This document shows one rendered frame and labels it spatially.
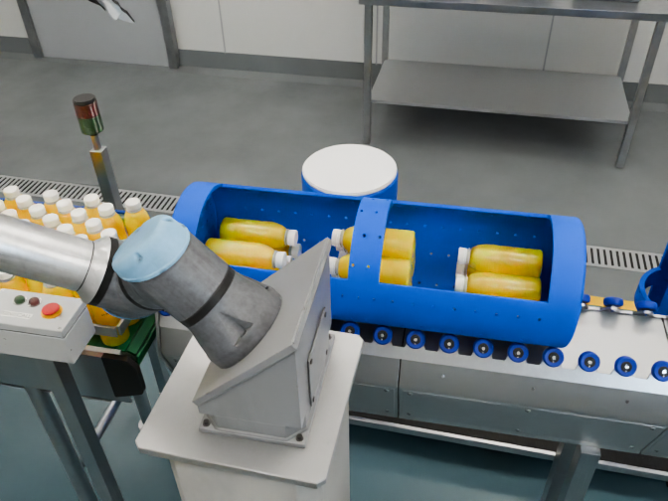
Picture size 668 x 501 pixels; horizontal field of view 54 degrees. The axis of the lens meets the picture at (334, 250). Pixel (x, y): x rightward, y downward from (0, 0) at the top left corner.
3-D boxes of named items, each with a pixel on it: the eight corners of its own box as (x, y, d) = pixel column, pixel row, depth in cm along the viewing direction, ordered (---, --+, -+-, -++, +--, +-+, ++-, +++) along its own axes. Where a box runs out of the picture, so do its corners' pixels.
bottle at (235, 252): (205, 271, 151) (275, 280, 148) (200, 250, 146) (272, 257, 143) (214, 252, 156) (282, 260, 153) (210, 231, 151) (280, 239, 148)
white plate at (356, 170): (282, 172, 190) (282, 175, 191) (358, 205, 177) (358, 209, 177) (342, 134, 207) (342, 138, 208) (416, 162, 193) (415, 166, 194)
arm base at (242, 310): (259, 353, 96) (208, 312, 92) (204, 379, 105) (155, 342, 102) (293, 280, 106) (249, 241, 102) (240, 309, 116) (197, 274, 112)
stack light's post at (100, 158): (169, 396, 258) (100, 152, 189) (159, 395, 258) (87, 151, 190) (173, 388, 261) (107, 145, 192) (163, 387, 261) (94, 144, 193)
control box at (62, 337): (74, 364, 139) (61, 330, 133) (-10, 352, 142) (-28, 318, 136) (96, 331, 147) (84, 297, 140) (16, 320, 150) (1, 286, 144)
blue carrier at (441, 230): (566, 376, 137) (594, 259, 123) (174, 323, 152) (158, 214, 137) (554, 300, 161) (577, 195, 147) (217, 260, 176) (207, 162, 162)
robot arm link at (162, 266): (198, 317, 94) (122, 257, 90) (163, 328, 105) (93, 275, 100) (240, 254, 101) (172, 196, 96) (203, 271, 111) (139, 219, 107)
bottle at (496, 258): (539, 255, 152) (465, 248, 154) (544, 245, 145) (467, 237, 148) (537, 282, 149) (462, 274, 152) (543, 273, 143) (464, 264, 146)
